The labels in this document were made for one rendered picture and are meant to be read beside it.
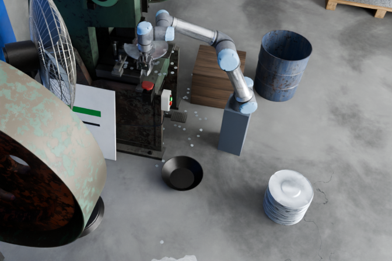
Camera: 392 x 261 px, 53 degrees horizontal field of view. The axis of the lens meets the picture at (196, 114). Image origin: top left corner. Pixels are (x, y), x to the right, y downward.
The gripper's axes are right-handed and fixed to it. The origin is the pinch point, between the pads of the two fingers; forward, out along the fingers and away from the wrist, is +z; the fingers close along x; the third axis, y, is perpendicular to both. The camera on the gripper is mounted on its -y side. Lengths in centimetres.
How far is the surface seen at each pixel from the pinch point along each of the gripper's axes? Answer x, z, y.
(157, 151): 5, 82, -6
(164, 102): 9.4, 27.1, -5.3
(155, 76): -0.6, 20.5, -20.6
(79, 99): -49, 38, -3
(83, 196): 16, -53, 114
